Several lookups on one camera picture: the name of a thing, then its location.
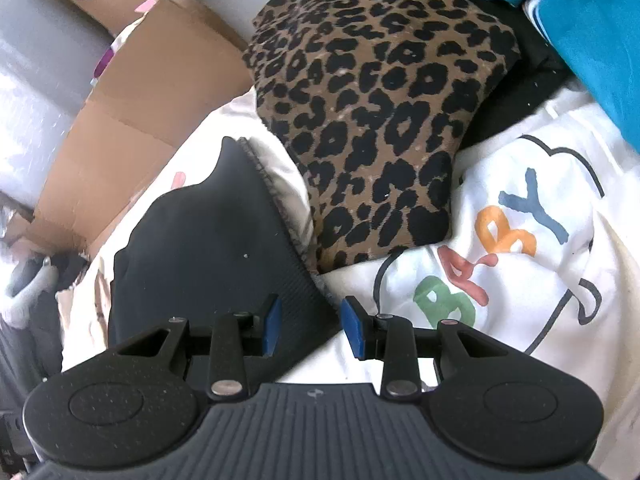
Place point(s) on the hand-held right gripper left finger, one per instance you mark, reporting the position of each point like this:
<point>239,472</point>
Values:
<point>272,325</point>

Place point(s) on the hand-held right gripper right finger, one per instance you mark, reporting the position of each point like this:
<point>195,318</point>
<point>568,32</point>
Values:
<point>356,330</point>

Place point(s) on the black clothes pile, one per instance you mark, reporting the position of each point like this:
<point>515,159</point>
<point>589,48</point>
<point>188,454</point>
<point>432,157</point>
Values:
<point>67,270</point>

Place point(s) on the black folded clothes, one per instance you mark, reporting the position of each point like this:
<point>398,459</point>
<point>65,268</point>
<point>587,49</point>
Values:
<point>525,75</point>

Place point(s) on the dark grey pillow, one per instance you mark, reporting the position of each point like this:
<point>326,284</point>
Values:
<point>25,360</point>

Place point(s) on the grey neck pillow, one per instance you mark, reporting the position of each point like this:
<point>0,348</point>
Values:
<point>25,305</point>

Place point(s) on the cream bear printed blanket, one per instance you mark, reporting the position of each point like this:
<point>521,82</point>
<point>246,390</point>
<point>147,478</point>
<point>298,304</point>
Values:
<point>525,285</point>

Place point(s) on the leopard print garment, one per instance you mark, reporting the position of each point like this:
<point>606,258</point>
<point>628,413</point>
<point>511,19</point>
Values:
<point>375,110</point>

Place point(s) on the brown cardboard sheet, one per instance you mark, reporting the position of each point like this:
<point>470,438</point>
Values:
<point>125,135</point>

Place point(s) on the purple white packet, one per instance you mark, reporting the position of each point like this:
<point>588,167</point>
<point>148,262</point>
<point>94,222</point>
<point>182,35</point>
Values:
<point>105,60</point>

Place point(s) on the grey wrapped appliance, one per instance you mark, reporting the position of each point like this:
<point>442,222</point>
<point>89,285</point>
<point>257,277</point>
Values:
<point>45,85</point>

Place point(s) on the teal printed garment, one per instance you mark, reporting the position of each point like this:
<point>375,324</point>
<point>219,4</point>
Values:
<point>590,20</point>

